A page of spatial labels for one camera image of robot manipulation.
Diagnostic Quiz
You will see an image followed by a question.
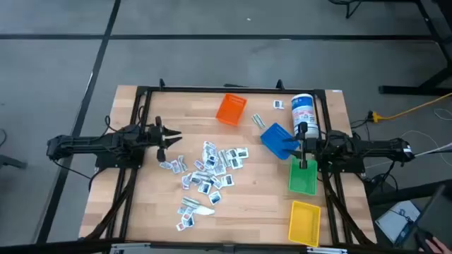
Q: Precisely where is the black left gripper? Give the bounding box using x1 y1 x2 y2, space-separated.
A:
150 115 184 163

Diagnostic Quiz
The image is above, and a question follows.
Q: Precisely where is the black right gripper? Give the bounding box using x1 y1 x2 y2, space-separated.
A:
282 121 318 170

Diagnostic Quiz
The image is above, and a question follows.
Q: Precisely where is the blue plastic basket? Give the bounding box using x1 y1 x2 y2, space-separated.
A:
260 122 301 161

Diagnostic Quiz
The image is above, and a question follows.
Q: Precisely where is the white wipes canister blue label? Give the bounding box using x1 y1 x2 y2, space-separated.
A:
291 93 320 141

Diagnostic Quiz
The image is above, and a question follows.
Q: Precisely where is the green plastic basket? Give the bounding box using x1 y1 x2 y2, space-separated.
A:
288 157 319 196

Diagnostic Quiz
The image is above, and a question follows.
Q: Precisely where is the orange plastic basket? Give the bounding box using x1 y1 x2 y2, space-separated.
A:
215 93 248 127

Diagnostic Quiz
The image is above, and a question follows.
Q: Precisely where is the yellow plastic basket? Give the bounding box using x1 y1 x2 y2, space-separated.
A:
288 200 321 248

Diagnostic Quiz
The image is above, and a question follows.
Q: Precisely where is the large white gauze packet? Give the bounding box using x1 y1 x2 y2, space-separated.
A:
193 205 216 217

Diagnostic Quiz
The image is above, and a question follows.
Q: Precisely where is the black floor beam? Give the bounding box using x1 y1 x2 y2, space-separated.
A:
369 179 452 206

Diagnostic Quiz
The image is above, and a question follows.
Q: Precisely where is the white paper box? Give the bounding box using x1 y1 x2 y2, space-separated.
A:
374 200 422 245

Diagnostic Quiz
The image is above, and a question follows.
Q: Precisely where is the black front crossbar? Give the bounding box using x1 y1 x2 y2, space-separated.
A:
0 238 424 254

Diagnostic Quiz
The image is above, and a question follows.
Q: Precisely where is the black chair base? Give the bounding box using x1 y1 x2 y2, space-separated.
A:
0 154 28 170
328 0 364 19

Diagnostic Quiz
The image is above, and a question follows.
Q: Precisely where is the black monitor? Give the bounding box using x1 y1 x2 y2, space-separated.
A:
402 183 452 254

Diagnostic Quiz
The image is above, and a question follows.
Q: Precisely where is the black handheld device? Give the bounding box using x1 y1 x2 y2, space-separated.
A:
413 228 437 253

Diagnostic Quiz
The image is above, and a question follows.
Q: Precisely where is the person's hand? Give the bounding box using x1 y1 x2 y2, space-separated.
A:
425 236 452 254

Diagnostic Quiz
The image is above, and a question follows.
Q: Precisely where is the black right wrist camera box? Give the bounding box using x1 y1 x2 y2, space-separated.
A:
311 136 328 156

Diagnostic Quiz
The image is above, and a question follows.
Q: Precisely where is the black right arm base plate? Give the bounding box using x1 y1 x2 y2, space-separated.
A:
317 146 367 174

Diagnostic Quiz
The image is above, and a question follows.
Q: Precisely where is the black aluminium table frame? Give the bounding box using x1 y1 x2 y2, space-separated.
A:
79 78 377 254

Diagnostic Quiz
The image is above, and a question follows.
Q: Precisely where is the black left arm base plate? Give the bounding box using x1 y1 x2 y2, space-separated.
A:
95 146 145 169

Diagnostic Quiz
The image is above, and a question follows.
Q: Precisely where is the yellow extension cord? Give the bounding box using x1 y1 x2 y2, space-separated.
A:
369 92 452 123

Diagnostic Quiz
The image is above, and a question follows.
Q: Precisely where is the silver metal bracket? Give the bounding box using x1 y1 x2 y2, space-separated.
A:
306 246 349 254
109 242 152 254

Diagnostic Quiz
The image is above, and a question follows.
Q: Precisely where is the black desk leg frame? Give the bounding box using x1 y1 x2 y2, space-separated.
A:
379 0 452 97

